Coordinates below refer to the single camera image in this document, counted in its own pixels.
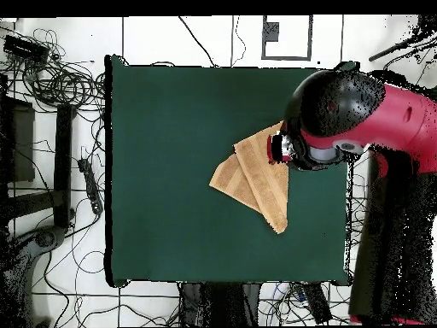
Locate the dark flat panel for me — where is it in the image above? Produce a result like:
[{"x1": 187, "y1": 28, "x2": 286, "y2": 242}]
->
[{"x1": 0, "y1": 97, "x2": 36, "y2": 184}]

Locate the black power strip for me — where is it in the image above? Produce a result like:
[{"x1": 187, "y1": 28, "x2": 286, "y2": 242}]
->
[{"x1": 77, "y1": 157, "x2": 104, "y2": 215}]

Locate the tan terry towel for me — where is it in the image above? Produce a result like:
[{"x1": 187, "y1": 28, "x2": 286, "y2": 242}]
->
[{"x1": 208, "y1": 120, "x2": 290, "y2": 236}]

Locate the black rod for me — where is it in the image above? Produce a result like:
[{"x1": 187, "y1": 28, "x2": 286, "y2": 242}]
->
[{"x1": 368, "y1": 30, "x2": 437, "y2": 62}]

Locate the black cable tangle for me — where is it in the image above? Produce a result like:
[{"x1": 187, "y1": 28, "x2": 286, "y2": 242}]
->
[
  {"x1": 0, "y1": 27, "x2": 107, "y2": 114},
  {"x1": 258, "y1": 272, "x2": 353, "y2": 325}
]

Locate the black adapter box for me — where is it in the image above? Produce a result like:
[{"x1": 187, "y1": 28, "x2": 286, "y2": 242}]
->
[{"x1": 3, "y1": 34, "x2": 50, "y2": 64}]

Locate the black horizontal beam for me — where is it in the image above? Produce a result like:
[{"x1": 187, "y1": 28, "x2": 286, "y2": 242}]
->
[{"x1": 0, "y1": 190, "x2": 57, "y2": 220}]

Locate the long black cable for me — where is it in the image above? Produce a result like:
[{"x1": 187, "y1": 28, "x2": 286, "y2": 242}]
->
[{"x1": 178, "y1": 15, "x2": 219, "y2": 68}]

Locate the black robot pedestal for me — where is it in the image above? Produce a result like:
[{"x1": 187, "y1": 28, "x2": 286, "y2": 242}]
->
[{"x1": 178, "y1": 281, "x2": 262, "y2": 327}]

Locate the black upright post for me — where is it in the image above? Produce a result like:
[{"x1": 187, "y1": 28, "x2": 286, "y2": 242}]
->
[{"x1": 53, "y1": 103, "x2": 74, "y2": 229}]

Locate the black rectangular box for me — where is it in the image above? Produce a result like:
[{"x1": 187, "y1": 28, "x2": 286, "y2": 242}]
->
[{"x1": 301, "y1": 282, "x2": 333, "y2": 325}]

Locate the dark curved stand base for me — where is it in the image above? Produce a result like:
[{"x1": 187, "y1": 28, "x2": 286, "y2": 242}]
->
[{"x1": 0, "y1": 225, "x2": 67, "y2": 327}]

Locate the grey square floor frame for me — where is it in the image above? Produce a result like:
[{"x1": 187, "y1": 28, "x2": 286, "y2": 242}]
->
[{"x1": 261, "y1": 15, "x2": 313, "y2": 62}]

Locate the dark green table cloth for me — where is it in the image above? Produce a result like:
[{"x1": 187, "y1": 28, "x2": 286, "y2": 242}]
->
[{"x1": 103, "y1": 54, "x2": 360, "y2": 289}]

